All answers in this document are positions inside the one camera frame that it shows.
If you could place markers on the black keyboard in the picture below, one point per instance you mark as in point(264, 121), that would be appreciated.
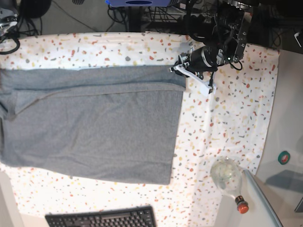
point(134, 217)

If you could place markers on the grey t-shirt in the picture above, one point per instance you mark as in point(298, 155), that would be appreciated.
point(114, 124)

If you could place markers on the terrazzo pattern tablecloth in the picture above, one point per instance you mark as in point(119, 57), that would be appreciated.
point(233, 122)

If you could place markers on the wire rack shelf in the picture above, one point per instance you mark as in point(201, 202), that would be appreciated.
point(156, 16)

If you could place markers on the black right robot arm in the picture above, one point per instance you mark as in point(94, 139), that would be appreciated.
point(8, 15)

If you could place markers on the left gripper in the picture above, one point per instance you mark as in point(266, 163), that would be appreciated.
point(201, 65)

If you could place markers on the green tape roll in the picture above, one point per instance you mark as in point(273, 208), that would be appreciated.
point(284, 157)

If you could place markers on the clear bottle red cap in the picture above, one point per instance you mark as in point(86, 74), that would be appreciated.
point(227, 177)

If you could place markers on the black round stand base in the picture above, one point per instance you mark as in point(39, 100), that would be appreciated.
point(34, 8)

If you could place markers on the blue box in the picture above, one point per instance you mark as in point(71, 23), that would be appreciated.
point(144, 3)

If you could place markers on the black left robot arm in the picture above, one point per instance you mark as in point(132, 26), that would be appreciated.
point(225, 46)

